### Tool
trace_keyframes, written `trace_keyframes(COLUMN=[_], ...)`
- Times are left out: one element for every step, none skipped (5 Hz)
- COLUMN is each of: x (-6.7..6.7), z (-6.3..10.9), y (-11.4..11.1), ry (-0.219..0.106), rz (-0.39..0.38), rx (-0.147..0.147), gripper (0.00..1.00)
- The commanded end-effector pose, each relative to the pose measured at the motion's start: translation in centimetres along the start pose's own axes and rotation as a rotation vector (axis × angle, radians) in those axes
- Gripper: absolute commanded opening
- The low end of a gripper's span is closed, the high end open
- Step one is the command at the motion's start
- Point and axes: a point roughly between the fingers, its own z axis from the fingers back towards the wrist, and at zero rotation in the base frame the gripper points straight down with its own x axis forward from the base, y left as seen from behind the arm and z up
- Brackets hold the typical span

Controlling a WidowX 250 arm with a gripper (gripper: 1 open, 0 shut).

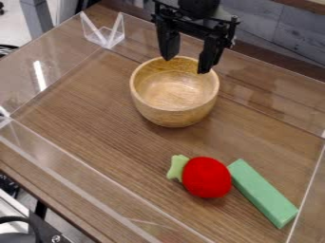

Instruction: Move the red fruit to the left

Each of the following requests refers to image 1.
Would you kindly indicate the red plush fruit green leaf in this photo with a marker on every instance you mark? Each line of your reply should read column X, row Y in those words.
column 203, row 175

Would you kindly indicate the green rectangular block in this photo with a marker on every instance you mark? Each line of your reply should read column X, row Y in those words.
column 262, row 194

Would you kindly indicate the black equipment lower left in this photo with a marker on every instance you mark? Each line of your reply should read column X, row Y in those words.
column 22, row 225

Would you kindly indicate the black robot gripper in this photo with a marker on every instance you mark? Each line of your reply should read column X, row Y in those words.
column 197, row 18

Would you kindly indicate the wooden bowl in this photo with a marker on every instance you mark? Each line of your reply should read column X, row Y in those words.
column 173, row 96

